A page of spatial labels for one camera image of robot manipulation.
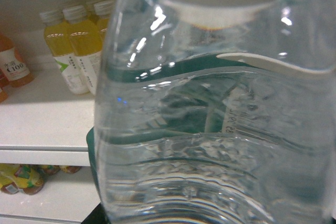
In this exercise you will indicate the yellow juice bottle left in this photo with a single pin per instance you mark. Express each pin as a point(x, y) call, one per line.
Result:
point(56, 38)

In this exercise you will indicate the yellow juice bottle right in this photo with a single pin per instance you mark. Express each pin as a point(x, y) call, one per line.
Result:
point(86, 43)

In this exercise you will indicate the orange juice bottle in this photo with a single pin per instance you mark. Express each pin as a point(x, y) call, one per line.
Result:
point(12, 64)

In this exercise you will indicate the yellow juice bottle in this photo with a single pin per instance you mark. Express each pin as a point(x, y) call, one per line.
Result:
point(86, 43)
point(56, 38)

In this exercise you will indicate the white shelf board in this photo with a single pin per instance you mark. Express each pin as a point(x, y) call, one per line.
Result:
point(44, 123)

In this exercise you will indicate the clear water bottle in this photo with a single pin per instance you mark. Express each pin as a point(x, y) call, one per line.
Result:
point(217, 111)

